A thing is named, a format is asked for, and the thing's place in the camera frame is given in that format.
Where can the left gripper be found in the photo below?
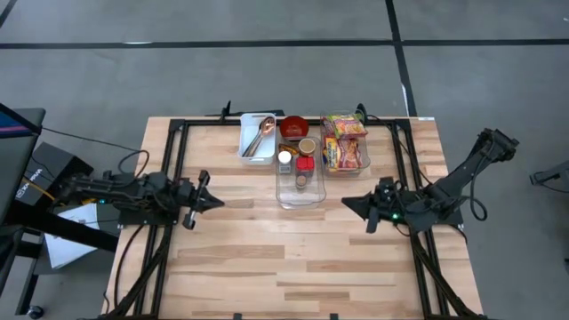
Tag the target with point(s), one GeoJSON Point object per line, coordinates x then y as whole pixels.
{"type": "Point", "coordinates": [191, 195]}

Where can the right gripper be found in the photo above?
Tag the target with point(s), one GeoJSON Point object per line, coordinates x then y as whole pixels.
{"type": "Point", "coordinates": [382, 206]}

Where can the red-edged ramen packet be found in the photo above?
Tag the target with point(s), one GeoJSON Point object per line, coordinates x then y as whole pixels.
{"type": "Point", "coordinates": [347, 154]}

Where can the cork-topped glass saffron jar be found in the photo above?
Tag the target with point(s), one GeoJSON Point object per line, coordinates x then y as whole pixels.
{"type": "Point", "coordinates": [301, 181]}

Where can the small red packet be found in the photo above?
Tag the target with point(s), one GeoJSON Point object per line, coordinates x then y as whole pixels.
{"type": "Point", "coordinates": [305, 163]}

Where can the green-edged ramen packet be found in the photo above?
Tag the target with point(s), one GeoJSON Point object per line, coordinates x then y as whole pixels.
{"type": "Point", "coordinates": [349, 125]}

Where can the white-capped bagel seasoning jar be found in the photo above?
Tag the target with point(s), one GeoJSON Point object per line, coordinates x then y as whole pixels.
{"type": "Point", "coordinates": [284, 157]}

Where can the small orange snack packet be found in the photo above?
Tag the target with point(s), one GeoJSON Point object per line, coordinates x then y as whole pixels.
{"type": "Point", "coordinates": [288, 149]}

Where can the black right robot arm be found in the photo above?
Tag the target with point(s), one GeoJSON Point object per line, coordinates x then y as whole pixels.
{"type": "Point", "coordinates": [462, 175]}

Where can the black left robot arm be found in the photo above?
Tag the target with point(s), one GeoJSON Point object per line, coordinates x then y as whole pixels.
{"type": "Point", "coordinates": [115, 189]}

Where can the clear plastic bin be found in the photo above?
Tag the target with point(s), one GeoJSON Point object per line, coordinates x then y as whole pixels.
{"type": "Point", "coordinates": [366, 153]}
{"type": "Point", "coordinates": [300, 200]}

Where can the white plastic bin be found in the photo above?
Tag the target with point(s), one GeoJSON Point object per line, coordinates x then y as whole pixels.
{"type": "Point", "coordinates": [269, 153]}

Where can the red bowl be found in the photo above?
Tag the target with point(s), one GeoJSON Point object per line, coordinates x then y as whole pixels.
{"type": "Point", "coordinates": [294, 127]}

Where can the white paper sheet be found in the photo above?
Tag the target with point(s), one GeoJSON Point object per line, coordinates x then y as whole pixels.
{"type": "Point", "coordinates": [71, 235]}

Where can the black wheeled stand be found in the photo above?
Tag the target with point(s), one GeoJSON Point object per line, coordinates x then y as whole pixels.
{"type": "Point", "coordinates": [66, 230]}

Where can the black computer case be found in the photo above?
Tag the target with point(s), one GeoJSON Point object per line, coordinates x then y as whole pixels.
{"type": "Point", "coordinates": [53, 164]}

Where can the grey chair base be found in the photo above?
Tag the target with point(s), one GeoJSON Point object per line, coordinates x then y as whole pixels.
{"type": "Point", "coordinates": [553, 175]}

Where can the black computer monitor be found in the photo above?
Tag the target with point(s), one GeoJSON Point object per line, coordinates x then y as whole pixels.
{"type": "Point", "coordinates": [13, 169]}

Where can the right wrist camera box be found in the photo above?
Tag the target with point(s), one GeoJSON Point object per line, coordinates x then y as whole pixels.
{"type": "Point", "coordinates": [386, 186]}

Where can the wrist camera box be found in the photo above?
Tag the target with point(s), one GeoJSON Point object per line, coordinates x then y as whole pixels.
{"type": "Point", "coordinates": [386, 186]}
{"type": "Point", "coordinates": [156, 180]}

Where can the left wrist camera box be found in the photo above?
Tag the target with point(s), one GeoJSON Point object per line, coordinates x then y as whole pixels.
{"type": "Point", "coordinates": [156, 180]}

